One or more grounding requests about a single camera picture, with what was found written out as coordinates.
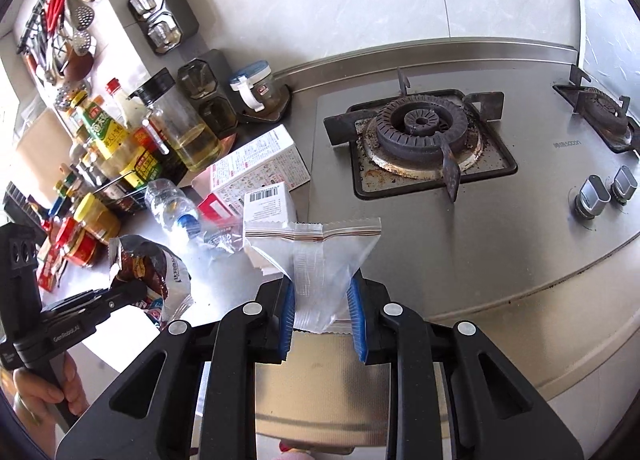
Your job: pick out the green label bottle yellow cap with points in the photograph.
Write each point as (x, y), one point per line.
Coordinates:
(102, 130)

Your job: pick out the large yellow lid jar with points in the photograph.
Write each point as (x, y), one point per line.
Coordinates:
(97, 220)

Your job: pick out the brown wooden spoon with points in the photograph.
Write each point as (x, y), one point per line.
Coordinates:
(77, 65)

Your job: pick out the black ribbed rack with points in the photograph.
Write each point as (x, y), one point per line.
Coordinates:
(17, 200)

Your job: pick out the glass oil dispenser black lid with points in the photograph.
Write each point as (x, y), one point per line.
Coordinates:
(190, 140)

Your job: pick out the large red lid jar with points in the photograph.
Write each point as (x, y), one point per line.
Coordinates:
(80, 247)

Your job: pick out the beige cutting board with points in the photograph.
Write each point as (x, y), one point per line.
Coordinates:
(42, 140)

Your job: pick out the steel slotted spatula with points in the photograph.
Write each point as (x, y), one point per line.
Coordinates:
(82, 42)

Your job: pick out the steel slotted spoon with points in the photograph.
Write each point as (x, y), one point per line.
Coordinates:
(85, 17)

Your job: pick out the black triangular jar base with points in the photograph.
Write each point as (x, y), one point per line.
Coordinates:
(277, 107)

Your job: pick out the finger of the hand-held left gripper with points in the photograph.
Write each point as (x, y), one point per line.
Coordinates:
(125, 294)
(70, 301)

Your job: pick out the silver foil splash guard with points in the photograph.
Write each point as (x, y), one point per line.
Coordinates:
(610, 40)

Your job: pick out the grey stove knob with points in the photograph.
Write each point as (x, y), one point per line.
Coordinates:
(592, 197)
(622, 185)

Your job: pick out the crumpled clear plastic wrap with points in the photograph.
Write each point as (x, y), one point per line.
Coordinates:
(220, 240)

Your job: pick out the red white packet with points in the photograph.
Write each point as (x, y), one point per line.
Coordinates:
(215, 210)

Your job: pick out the steel perforated skimmer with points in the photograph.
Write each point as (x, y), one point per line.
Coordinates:
(67, 97)

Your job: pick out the large white printed carton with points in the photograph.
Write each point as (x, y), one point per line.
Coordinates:
(260, 160)

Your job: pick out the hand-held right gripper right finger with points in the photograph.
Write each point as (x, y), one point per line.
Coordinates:
(356, 320)

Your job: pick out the person's left hand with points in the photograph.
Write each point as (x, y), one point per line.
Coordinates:
(35, 387)

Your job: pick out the tall dark bottle red cap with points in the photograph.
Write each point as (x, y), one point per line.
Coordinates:
(150, 160)

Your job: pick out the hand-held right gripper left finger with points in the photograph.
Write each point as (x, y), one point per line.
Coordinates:
(287, 320)

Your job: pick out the small white barcode box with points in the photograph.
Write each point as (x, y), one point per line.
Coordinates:
(270, 205)

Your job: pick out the glass jar blue white lid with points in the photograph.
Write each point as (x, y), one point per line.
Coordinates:
(255, 85)

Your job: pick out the clear plastic zip bag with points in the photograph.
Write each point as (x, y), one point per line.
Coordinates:
(320, 260)

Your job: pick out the orange cap bottle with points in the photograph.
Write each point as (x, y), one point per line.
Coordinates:
(97, 102)

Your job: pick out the red white carton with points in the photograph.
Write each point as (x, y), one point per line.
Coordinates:
(50, 270)

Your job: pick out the clear plastic water bottle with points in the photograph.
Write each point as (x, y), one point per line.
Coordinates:
(165, 200)

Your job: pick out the gas stove burner with grate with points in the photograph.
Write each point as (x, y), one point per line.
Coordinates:
(420, 130)
(600, 110)

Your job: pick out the black wall seasoning rack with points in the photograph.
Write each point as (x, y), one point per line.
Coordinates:
(210, 95)
(160, 15)

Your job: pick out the silver brown snack packet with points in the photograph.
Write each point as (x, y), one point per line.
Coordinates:
(160, 270)

